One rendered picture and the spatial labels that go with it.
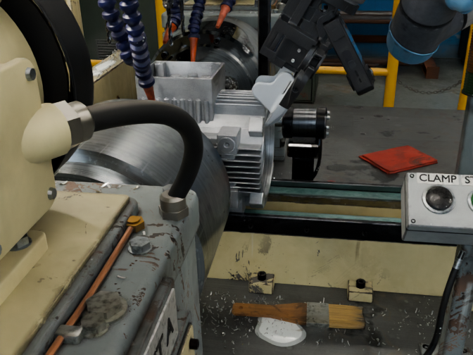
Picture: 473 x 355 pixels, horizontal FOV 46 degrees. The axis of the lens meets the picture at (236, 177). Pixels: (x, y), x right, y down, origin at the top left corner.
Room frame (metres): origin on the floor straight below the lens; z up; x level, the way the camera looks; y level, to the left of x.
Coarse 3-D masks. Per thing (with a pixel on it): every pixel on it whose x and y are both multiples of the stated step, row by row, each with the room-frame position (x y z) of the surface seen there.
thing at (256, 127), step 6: (252, 120) 0.79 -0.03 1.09; (258, 120) 0.79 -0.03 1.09; (264, 120) 0.79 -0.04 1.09; (252, 126) 0.78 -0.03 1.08; (258, 126) 0.78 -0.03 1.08; (264, 126) 0.79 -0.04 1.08; (252, 132) 0.78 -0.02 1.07; (258, 132) 0.77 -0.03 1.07; (252, 198) 0.78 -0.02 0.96; (258, 198) 0.78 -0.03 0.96; (264, 198) 0.79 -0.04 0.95; (252, 204) 0.78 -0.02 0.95; (258, 204) 0.77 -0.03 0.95
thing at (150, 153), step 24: (96, 144) 0.52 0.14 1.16; (120, 144) 0.53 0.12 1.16; (144, 144) 0.54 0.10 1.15; (168, 144) 0.57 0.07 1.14; (72, 168) 0.48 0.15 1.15; (96, 168) 0.49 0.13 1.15; (120, 168) 0.49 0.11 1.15; (144, 168) 0.50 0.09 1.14; (168, 168) 0.52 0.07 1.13; (216, 168) 0.61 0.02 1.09; (216, 192) 0.58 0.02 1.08; (216, 216) 0.56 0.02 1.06; (216, 240) 0.55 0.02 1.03
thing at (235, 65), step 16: (208, 16) 1.25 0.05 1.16; (208, 32) 1.08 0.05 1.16; (224, 32) 1.09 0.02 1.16; (240, 32) 1.14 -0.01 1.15; (256, 32) 1.22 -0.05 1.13; (160, 48) 1.10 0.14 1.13; (176, 48) 1.09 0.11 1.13; (208, 48) 1.08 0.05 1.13; (224, 48) 1.08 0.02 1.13; (240, 48) 1.07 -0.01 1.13; (256, 48) 1.13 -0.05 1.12; (240, 64) 1.07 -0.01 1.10; (256, 64) 1.07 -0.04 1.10; (272, 64) 1.20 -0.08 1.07; (240, 80) 1.07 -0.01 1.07
